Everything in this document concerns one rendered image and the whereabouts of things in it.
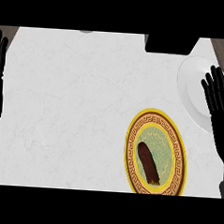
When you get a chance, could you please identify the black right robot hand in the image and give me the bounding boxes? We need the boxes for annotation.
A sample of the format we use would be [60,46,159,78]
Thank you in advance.
[195,64,224,168]

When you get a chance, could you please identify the white plate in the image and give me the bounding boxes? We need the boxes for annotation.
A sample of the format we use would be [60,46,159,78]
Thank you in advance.
[173,54,224,136]

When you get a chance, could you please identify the yellow patterned plate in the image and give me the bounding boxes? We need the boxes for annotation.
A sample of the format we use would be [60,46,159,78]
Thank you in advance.
[121,105,192,197]

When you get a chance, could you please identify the black box appliance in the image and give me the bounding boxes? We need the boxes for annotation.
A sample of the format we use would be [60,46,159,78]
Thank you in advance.
[142,34,200,57]

